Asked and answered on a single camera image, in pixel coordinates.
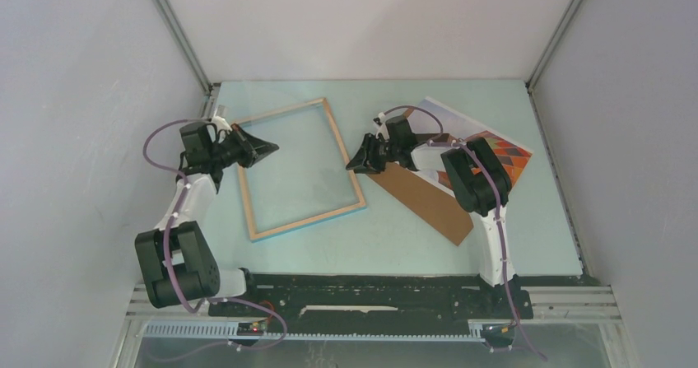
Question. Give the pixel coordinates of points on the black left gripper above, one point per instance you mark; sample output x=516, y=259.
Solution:
x=261, y=148

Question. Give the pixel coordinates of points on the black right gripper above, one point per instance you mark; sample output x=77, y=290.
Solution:
x=362, y=162

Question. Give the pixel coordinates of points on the wooden picture frame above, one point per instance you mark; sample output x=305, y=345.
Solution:
x=300, y=169

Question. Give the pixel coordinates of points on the hot air balloon photo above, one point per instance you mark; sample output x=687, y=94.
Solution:
x=458, y=126

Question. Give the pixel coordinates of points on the brown frame backing board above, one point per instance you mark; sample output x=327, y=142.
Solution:
x=428, y=195

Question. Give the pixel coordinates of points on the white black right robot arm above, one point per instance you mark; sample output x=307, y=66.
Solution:
x=481, y=186

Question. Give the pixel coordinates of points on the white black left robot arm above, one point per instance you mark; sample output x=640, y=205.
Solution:
x=177, y=265

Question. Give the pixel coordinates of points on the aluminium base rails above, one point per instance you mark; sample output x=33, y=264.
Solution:
x=555, y=299

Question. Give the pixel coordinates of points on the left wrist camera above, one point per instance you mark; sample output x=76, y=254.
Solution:
x=221, y=115

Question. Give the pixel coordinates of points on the left corner aluminium rail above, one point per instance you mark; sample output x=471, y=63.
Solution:
x=174, y=26

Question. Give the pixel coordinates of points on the corner aluminium rail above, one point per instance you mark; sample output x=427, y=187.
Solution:
x=567, y=18
x=174, y=26

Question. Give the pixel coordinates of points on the white cable duct strip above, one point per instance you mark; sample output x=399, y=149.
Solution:
x=230, y=330

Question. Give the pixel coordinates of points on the right corner aluminium rail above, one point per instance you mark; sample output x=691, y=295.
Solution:
x=567, y=18

